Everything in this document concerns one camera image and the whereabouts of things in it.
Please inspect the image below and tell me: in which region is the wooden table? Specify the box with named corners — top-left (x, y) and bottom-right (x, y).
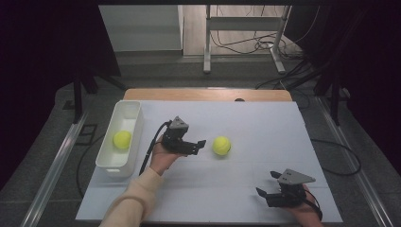
top-left (122, 87), bottom-right (294, 103)

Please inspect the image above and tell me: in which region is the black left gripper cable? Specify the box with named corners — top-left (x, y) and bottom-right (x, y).
top-left (138, 120), bottom-right (174, 177)

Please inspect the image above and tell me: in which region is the black curtain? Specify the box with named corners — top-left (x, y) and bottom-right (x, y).
top-left (0, 0), bottom-right (122, 191)
top-left (285, 0), bottom-right (401, 178)

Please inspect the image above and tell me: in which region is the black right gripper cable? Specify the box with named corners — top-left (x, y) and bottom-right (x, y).
top-left (304, 188), bottom-right (323, 221)

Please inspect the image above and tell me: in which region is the white plastic bin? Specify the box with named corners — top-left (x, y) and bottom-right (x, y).
top-left (95, 99), bottom-right (145, 179)

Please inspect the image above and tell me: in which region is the person's right hand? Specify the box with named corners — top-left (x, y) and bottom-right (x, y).
top-left (285, 184), bottom-right (324, 227)

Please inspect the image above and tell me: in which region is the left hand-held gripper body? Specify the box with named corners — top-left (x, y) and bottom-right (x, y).
top-left (162, 115), bottom-right (192, 155)

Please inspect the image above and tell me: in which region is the white metal stand frame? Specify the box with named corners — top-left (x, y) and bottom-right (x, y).
top-left (202, 4), bottom-right (293, 76)

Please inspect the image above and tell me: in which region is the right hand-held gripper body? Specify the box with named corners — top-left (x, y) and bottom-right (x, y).
top-left (266, 168), bottom-right (317, 209)

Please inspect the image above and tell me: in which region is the aluminium floor rail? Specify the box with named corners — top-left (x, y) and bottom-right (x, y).
top-left (315, 96), bottom-right (395, 227)
top-left (20, 113), bottom-right (90, 227)

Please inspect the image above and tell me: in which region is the black stand leg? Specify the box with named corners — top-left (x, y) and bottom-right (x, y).
top-left (71, 74), bottom-right (128, 125)
top-left (314, 71), bottom-right (352, 127)

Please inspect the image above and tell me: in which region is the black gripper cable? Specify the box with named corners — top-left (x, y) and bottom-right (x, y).
top-left (138, 120), bottom-right (174, 177)
top-left (304, 188), bottom-right (323, 221)

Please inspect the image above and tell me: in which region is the white cabinet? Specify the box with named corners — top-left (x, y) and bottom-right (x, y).
top-left (97, 4), bottom-right (184, 53)

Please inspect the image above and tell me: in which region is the black floor cable loop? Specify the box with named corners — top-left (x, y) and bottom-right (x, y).
top-left (310, 138), bottom-right (363, 177)

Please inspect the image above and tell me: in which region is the yellow tennis ball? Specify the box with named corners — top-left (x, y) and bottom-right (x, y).
top-left (113, 130), bottom-right (132, 150)
top-left (212, 135), bottom-right (233, 157)

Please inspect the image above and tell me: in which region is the tangle of black floor cables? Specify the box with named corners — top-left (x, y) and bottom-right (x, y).
top-left (209, 4), bottom-right (321, 61)

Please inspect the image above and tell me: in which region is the white table cover sheet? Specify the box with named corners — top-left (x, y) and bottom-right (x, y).
top-left (75, 99), bottom-right (343, 223)

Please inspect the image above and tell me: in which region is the person's left hand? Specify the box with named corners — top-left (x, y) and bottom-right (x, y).
top-left (149, 135), bottom-right (187, 177)

